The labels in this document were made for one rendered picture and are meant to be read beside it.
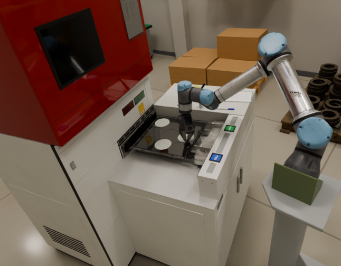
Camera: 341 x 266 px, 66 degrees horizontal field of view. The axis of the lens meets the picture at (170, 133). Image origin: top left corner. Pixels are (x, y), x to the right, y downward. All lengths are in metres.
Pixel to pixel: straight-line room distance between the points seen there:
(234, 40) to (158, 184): 2.75
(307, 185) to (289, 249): 0.50
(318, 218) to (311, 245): 0.93
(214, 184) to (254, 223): 1.07
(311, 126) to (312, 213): 0.40
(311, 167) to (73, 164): 1.07
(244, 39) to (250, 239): 2.52
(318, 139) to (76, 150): 1.04
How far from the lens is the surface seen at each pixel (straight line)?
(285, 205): 1.34
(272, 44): 1.27
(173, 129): 1.67
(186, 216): 1.42
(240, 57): 3.86
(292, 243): 1.63
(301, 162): 1.28
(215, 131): 1.65
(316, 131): 1.15
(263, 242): 2.19
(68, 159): 1.30
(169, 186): 1.41
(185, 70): 3.81
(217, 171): 1.26
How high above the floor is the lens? 1.84
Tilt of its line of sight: 35 degrees down
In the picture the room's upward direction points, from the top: 10 degrees counter-clockwise
